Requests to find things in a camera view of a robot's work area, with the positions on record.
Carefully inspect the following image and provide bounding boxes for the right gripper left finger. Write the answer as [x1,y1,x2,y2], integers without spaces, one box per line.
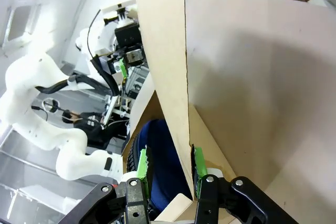
[59,147,153,224]

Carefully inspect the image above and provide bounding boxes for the grey equipment rack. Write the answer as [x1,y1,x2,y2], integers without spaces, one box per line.
[122,65,151,101]

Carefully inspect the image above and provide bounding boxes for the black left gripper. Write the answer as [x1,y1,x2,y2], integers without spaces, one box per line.
[114,22,145,79]

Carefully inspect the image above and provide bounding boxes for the brown cardboard box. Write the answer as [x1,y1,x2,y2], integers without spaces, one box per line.
[120,0,238,224]

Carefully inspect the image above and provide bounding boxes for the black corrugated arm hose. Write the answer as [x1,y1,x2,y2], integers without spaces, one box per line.
[35,74,106,95]

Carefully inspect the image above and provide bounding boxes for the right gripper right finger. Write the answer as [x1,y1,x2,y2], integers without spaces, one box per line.
[192,145,300,224]

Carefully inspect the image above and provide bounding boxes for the black white headset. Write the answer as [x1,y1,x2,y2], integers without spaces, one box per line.
[31,98,60,121]

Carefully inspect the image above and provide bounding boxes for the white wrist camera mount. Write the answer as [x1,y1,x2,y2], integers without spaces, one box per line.
[101,0,138,25]

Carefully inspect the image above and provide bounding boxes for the black thick robot cable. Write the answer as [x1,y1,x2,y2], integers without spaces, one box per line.
[87,8,121,97]

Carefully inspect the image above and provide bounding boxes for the background person black hoodie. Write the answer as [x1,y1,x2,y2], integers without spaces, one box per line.
[61,110,129,151]

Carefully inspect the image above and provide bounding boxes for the navy blue shoe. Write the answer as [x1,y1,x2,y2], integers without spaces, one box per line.
[125,119,193,216]

